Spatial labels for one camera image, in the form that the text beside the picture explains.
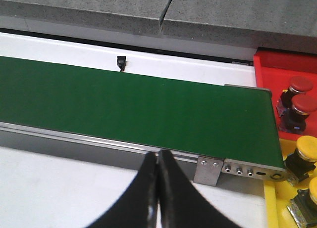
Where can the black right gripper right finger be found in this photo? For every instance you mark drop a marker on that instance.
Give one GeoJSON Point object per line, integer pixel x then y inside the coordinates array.
{"type": "Point", "coordinates": [181, 205]}

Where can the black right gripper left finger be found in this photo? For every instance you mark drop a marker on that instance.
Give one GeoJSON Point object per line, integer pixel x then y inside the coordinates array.
{"type": "Point", "coordinates": [137, 206]}

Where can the yellow mushroom push button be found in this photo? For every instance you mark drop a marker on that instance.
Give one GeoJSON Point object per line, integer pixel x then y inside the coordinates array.
{"type": "Point", "coordinates": [303, 207]}
{"type": "Point", "coordinates": [302, 160]}

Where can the red mushroom push button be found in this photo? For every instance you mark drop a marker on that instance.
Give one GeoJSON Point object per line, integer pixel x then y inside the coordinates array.
{"type": "Point", "coordinates": [294, 118]}
{"type": "Point", "coordinates": [297, 85]}

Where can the yellow tray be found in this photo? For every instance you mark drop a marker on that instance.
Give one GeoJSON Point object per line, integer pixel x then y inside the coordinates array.
{"type": "Point", "coordinates": [278, 194]}

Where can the green conveyor belt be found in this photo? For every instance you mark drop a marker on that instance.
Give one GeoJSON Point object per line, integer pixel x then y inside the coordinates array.
{"type": "Point", "coordinates": [220, 121]}

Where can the orange red object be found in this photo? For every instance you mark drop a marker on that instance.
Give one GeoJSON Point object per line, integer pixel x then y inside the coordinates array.
{"type": "Point", "coordinates": [274, 69]}

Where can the grey stone slab left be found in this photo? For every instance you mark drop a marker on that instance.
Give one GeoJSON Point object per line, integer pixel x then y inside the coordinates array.
{"type": "Point", "coordinates": [141, 17]}

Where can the grey stone slab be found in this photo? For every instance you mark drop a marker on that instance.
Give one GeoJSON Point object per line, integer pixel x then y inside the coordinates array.
{"type": "Point", "coordinates": [141, 17]}
{"type": "Point", "coordinates": [280, 24]}

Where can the grey stone slab right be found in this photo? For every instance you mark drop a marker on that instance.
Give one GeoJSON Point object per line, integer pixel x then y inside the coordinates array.
{"type": "Point", "coordinates": [280, 24]}

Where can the silver mounting bracket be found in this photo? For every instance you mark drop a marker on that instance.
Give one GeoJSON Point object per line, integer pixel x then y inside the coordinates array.
{"type": "Point", "coordinates": [208, 170]}

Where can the aluminium conveyor side rail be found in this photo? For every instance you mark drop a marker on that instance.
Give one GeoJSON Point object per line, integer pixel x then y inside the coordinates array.
{"type": "Point", "coordinates": [118, 153]}

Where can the black sensor on frame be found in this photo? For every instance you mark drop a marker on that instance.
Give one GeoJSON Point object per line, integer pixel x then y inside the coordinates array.
{"type": "Point", "coordinates": [121, 63]}

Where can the white conveyor frame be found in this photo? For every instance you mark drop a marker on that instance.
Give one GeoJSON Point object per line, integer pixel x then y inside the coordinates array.
{"type": "Point", "coordinates": [164, 66]}

